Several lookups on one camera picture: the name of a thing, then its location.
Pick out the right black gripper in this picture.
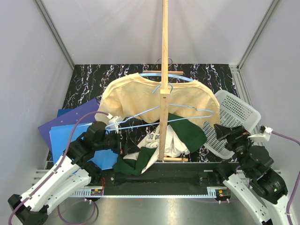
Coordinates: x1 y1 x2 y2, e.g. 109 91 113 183
213 123 255 175

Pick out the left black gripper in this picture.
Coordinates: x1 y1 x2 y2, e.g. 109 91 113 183
94 128 141 155

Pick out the light blue wire hanger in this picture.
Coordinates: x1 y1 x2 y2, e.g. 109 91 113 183
105 84 214 131

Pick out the green and white t shirt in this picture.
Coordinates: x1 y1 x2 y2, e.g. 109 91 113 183
113 114 207 176

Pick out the cream yellow t shirt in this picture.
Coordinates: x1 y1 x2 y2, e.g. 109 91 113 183
97 73 220 124

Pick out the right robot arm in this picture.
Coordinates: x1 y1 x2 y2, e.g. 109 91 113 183
213 124 300 225

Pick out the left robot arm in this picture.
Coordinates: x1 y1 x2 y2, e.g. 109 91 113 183
8 121 140 225

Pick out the wooden hanger stand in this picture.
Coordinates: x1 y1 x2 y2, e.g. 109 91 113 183
142 0 188 163

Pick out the light blue plastic hanger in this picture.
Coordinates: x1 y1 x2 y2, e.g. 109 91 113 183
139 72 194 82

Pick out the white plastic basket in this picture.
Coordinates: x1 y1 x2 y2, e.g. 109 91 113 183
202 90 261 160

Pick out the purple folder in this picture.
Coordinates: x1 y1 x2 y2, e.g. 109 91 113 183
38 98 99 152

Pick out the blue folder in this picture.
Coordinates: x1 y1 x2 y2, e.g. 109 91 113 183
49 122 118 170

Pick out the black marbled mat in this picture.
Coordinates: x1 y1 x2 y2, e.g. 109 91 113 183
62 64 242 162

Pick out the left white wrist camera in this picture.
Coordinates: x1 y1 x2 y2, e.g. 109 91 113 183
106 116 124 132

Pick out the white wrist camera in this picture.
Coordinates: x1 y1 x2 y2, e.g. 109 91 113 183
106 116 124 132
248 126 273 143

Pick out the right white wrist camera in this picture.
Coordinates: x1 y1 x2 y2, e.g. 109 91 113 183
248 126 273 143

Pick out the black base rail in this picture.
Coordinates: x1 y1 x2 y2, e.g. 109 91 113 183
75 162 258 196

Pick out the white slotted cable duct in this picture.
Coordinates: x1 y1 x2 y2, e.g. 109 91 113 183
70 189 104 198

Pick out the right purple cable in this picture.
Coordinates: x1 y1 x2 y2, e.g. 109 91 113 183
271 131 300 225

